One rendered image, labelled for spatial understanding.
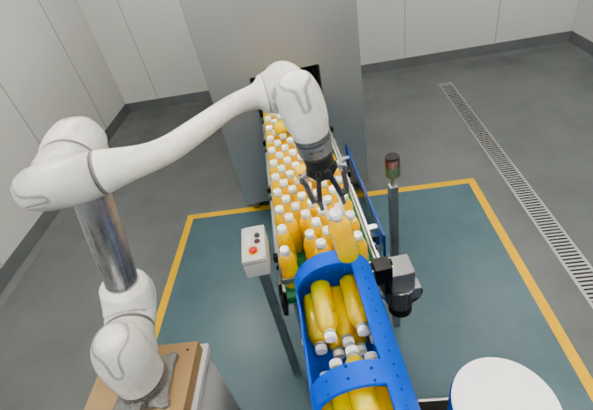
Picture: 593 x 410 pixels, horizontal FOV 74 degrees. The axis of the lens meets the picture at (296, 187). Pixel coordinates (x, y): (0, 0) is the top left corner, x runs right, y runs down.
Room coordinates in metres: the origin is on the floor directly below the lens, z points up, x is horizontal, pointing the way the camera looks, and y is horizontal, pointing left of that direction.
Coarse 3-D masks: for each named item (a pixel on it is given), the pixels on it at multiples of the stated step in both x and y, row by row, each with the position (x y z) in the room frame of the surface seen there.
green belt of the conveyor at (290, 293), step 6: (354, 210) 1.47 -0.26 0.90; (360, 228) 1.34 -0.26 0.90; (366, 240) 1.26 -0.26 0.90; (300, 252) 1.27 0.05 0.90; (300, 258) 1.23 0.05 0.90; (300, 264) 1.20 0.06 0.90; (288, 288) 1.08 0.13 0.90; (294, 288) 1.07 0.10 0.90; (288, 294) 1.05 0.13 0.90; (294, 294) 1.05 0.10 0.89; (288, 300) 1.04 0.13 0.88; (294, 300) 1.04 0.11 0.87
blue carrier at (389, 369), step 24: (312, 264) 0.90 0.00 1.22; (336, 264) 0.87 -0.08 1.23; (360, 264) 0.88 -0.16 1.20; (360, 288) 0.77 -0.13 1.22; (384, 312) 0.71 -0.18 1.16; (384, 336) 0.61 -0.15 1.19; (312, 360) 0.67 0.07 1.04; (360, 360) 0.53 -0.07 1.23; (384, 360) 0.53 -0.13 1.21; (312, 384) 0.53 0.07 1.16; (336, 384) 0.49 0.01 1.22; (360, 384) 0.47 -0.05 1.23; (384, 384) 0.47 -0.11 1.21; (408, 384) 0.48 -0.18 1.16; (312, 408) 0.49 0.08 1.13; (408, 408) 0.41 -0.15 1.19
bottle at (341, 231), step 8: (344, 216) 0.85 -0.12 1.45; (328, 224) 0.85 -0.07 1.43; (336, 224) 0.83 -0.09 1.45; (344, 224) 0.83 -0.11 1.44; (336, 232) 0.83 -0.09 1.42; (344, 232) 0.82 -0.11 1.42; (352, 232) 0.84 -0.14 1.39; (336, 240) 0.83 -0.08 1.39; (344, 240) 0.82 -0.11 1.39; (352, 240) 0.83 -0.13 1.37; (336, 248) 0.84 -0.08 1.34; (344, 248) 0.82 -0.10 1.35; (352, 248) 0.83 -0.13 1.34; (344, 256) 0.83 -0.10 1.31; (352, 256) 0.83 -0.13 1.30
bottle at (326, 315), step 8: (320, 280) 0.88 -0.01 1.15; (312, 288) 0.87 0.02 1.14; (320, 288) 0.85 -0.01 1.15; (328, 288) 0.85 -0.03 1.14; (312, 296) 0.84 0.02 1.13; (320, 296) 0.82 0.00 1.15; (328, 296) 0.82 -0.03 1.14; (320, 304) 0.79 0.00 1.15; (328, 304) 0.79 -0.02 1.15; (320, 312) 0.76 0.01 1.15; (328, 312) 0.75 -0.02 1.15; (336, 312) 0.77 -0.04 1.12; (320, 320) 0.74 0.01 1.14; (328, 320) 0.73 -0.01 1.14; (336, 320) 0.73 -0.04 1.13; (320, 328) 0.72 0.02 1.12; (328, 328) 0.71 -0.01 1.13; (336, 328) 0.72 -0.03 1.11
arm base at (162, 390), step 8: (168, 360) 0.76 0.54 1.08; (176, 360) 0.76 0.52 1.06; (168, 368) 0.72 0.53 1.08; (168, 376) 0.69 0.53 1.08; (160, 384) 0.66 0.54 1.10; (168, 384) 0.67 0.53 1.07; (152, 392) 0.64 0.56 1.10; (160, 392) 0.65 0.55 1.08; (168, 392) 0.65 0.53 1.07; (120, 400) 0.65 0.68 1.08; (128, 400) 0.63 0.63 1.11; (136, 400) 0.62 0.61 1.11; (144, 400) 0.63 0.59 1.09; (152, 400) 0.63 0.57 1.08; (160, 400) 0.63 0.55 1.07; (168, 400) 0.62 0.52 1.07; (120, 408) 0.63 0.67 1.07; (128, 408) 0.62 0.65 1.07; (136, 408) 0.61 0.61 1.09; (144, 408) 0.62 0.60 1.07; (152, 408) 0.61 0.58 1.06; (160, 408) 0.61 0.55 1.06
